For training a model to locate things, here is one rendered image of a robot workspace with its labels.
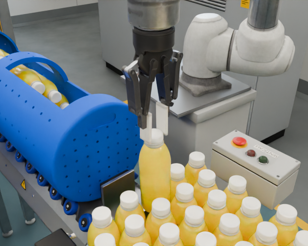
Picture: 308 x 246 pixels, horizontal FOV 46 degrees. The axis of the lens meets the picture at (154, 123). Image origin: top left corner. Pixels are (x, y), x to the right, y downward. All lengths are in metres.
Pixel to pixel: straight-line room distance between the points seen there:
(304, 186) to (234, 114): 1.31
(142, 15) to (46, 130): 0.41
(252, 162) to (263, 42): 0.49
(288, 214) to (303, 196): 1.79
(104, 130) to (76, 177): 0.14
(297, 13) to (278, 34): 1.31
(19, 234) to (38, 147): 1.44
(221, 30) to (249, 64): 0.16
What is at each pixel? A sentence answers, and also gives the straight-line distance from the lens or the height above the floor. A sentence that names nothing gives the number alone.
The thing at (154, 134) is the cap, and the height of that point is 1.23.
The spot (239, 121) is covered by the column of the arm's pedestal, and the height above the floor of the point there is 0.88.
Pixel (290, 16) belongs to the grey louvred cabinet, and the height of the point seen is 1.02.
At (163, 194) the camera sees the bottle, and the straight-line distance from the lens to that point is 0.81.
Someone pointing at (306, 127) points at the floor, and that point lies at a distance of 3.34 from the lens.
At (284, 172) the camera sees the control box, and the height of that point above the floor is 1.10.
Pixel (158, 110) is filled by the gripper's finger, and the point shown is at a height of 1.28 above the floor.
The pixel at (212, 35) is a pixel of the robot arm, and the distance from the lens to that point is 1.33.
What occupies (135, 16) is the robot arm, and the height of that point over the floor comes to 1.48.
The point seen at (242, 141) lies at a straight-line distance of 0.97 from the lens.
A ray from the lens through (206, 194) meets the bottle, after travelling 0.86.
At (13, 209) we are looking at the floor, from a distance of 2.48.
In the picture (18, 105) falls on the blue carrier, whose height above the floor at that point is 1.19.
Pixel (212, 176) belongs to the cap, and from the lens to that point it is 0.85.
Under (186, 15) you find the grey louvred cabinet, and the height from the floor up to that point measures 0.91.
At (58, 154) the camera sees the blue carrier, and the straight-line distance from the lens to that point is 0.86.
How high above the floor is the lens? 1.65
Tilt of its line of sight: 32 degrees down
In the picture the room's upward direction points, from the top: straight up
